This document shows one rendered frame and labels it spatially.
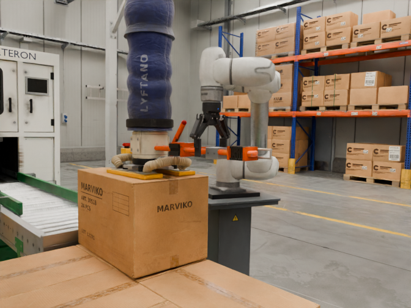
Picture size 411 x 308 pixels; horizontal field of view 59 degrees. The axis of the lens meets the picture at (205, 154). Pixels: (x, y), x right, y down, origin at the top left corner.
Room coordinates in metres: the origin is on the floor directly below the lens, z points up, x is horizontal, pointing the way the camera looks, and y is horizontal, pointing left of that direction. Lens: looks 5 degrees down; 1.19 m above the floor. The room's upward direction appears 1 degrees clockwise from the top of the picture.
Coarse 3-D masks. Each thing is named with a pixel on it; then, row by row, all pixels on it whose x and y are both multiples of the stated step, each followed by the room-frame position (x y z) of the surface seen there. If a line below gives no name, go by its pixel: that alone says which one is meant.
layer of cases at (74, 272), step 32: (32, 256) 1.69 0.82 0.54; (64, 256) 1.70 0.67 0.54; (96, 256) 1.71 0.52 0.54; (0, 288) 1.35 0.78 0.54; (32, 288) 1.35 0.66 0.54; (64, 288) 1.36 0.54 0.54; (96, 288) 1.37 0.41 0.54; (128, 288) 1.37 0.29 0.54; (160, 288) 1.38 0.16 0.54; (192, 288) 1.38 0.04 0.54; (224, 288) 1.39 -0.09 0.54; (256, 288) 1.40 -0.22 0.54
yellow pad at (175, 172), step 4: (176, 168) 1.75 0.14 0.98; (160, 172) 1.76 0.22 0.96; (164, 172) 1.73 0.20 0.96; (168, 172) 1.71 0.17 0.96; (172, 172) 1.68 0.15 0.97; (176, 172) 1.66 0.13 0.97; (180, 172) 1.65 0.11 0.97; (184, 172) 1.67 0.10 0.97; (188, 172) 1.68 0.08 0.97; (192, 172) 1.70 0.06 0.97
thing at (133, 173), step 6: (114, 168) 1.76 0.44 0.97; (120, 168) 1.76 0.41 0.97; (126, 168) 1.72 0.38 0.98; (138, 168) 1.62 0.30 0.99; (120, 174) 1.66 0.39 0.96; (126, 174) 1.63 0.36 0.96; (132, 174) 1.59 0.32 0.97; (138, 174) 1.56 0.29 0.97; (144, 174) 1.55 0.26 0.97; (150, 174) 1.56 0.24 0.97; (156, 174) 1.56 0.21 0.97; (162, 174) 1.58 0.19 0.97
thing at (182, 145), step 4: (172, 144) 1.53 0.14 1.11; (176, 144) 1.51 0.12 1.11; (180, 144) 1.50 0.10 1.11; (184, 144) 1.51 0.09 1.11; (188, 144) 1.53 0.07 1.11; (192, 144) 1.54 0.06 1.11; (172, 148) 1.54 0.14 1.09; (176, 148) 1.52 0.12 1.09; (180, 148) 1.50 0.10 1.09; (172, 152) 1.53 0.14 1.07; (176, 152) 1.51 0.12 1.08; (180, 152) 1.50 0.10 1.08; (184, 152) 1.51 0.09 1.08; (180, 156) 1.50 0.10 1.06; (184, 156) 1.51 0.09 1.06
